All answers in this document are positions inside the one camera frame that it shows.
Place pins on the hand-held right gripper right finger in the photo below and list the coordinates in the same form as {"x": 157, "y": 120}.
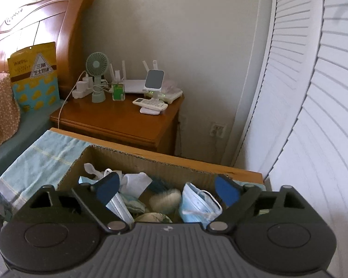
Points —
{"x": 227, "y": 186}

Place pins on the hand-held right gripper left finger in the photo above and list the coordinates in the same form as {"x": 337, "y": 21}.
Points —
{"x": 108, "y": 185}

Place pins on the white sock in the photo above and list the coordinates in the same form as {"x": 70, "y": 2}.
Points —
{"x": 133, "y": 182}

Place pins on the blue face mask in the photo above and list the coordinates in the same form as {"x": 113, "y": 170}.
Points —
{"x": 120, "y": 208}
{"x": 194, "y": 205}

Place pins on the cardboard box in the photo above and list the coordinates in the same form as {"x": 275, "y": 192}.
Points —
{"x": 162, "y": 165}

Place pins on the cream hair scrunchie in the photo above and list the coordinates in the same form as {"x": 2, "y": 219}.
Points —
{"x": 165, "y": 199}

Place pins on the dark teal knit cloth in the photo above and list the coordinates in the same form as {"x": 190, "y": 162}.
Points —
{"x": 159, "y": 184}

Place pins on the patterned cloth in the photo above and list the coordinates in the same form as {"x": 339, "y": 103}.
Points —
{"x": 153, "y": 217}

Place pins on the wooden nightstand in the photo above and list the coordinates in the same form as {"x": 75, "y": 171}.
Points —
{"x": 119, "y": 124}

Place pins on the white remote control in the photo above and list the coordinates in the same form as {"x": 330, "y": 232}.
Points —
{"x": 149, "y": 103}

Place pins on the green bottle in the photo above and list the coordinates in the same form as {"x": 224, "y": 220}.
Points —
{"x": 118, "y": 91}

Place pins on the white louvered door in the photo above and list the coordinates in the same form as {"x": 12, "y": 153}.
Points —
{"x": 290, "y": 49}
{"x": 322, "y": 165}

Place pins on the white power strip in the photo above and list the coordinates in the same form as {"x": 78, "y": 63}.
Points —
{"x": 81, "y": 92}

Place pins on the white router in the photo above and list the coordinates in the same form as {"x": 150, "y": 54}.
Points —
{"x": 135, "y": 85}

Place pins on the white charging box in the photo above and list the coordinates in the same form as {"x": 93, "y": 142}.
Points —
{"x": 174, "y": 96}

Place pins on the white stand-up device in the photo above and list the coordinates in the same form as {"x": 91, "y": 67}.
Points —
{"x": 154, "y": 79}

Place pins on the green desk fan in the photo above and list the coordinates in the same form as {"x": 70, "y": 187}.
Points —
{"x": 97, "y": 63}

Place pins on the yellow snack bag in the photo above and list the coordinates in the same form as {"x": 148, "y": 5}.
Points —
{"x": 34, "y": 75}

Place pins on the floral cloth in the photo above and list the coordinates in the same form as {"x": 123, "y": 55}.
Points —
{"x": 1, "y": 107}

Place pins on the wooden headboard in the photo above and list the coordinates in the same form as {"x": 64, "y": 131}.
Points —
{"x": 46, "y": 20}

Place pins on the white wall outlet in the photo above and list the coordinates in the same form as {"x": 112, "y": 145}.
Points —
{"x": 218, "y": 129}

